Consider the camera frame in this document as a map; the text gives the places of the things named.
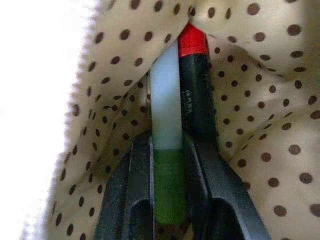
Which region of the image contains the grey plaid pouch, polka-dot lining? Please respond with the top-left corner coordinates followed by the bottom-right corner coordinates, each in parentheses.
top-left (21, 0), bottom-right (320, 240)

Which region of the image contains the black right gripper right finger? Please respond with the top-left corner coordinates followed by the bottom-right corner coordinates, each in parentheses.
top-left (180, 129), bottom-right (272, 240)

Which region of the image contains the white marker with green cap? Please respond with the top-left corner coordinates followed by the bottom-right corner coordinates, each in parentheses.
top-left (147, 45), bottom-right (187, 225)

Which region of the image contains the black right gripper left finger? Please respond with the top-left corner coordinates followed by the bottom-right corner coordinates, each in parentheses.
top-left (94, 133), bottom-right (155, 240)

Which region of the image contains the black marker with red cap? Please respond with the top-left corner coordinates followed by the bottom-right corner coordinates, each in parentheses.
top-left (176, 21), bottom-right (218, 146)

